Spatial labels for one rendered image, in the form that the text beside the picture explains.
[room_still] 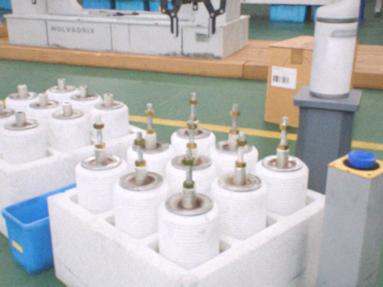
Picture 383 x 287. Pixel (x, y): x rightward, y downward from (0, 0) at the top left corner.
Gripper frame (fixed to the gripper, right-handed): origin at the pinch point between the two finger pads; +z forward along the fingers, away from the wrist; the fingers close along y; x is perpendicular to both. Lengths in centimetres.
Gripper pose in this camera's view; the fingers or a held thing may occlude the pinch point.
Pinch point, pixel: (193, 30)
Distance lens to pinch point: 103.5
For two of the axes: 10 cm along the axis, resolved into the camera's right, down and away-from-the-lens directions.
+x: -1.0, 3.5, -9.3
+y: -9.9, -0.4, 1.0
